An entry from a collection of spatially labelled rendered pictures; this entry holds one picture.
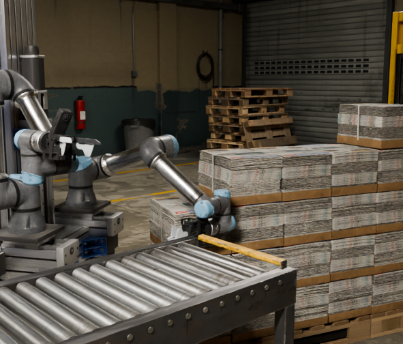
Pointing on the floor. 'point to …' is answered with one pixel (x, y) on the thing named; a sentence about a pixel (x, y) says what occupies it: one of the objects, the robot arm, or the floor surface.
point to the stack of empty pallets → (246, 102)
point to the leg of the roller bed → (284, 325)
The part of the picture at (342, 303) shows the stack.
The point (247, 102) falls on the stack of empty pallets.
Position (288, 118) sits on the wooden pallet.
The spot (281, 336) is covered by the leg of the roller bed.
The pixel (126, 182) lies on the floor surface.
